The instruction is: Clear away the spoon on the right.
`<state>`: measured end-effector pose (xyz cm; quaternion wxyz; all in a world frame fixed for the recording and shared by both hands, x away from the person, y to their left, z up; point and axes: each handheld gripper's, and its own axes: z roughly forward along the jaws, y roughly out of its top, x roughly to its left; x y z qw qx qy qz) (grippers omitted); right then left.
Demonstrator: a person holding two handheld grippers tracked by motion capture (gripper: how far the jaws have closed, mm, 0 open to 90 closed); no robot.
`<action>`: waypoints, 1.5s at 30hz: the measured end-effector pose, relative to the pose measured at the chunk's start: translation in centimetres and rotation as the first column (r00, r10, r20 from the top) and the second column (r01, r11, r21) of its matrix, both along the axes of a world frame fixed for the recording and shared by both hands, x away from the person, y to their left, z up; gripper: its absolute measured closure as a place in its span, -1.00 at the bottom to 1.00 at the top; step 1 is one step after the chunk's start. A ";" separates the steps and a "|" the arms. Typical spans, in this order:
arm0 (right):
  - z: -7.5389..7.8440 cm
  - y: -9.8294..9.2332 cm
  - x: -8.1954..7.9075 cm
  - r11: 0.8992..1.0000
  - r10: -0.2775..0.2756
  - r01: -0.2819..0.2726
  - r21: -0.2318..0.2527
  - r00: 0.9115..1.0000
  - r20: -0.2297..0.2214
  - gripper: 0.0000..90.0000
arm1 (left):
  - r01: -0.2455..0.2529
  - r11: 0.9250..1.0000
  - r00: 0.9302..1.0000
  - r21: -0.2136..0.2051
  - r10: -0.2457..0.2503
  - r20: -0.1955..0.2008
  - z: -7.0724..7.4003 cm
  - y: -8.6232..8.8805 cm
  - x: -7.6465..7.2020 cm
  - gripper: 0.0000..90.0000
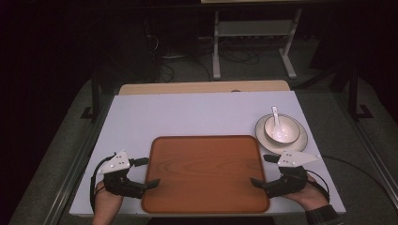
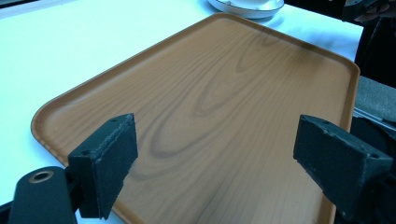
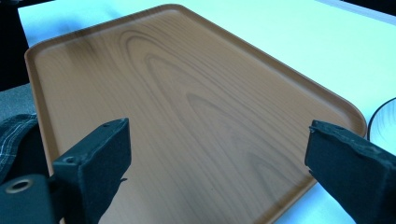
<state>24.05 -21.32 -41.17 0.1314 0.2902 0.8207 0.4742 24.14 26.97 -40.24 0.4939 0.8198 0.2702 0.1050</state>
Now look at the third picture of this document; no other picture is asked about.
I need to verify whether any brown wood-grain tray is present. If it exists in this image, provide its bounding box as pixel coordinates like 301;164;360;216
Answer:
23;3;368;224

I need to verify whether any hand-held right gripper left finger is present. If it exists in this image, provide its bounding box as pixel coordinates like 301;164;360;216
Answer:
51;117;133;224

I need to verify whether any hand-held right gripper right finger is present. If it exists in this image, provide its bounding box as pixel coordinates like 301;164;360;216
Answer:
304;119;396;224

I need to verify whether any dark plaid clothing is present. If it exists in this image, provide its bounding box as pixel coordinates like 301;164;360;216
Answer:
0;113;50;185

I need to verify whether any white plate with dark rim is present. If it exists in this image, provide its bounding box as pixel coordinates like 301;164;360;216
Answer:
367;96;396;155

